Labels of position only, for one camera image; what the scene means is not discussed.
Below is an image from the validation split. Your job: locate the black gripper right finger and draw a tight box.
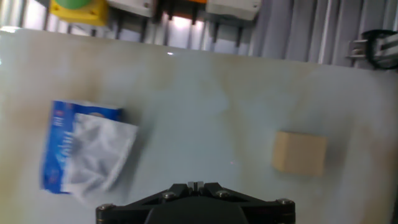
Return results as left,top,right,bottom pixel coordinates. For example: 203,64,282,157
195,181,296,224

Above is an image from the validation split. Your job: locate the light wooden block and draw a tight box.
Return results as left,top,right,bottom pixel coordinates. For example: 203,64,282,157
272,131,328,177

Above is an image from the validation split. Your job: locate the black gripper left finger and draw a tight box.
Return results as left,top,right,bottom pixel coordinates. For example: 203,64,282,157
95,182,197,224

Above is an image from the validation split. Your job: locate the blue tissue pack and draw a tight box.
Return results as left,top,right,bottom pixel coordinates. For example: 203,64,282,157
40,100,139,202

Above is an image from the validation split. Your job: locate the grey box red button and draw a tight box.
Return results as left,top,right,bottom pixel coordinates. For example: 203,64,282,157
107,0,156,18
205,0,262,21

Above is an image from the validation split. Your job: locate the yellow box green button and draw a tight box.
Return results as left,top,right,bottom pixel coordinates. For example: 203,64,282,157
49,0,109,27

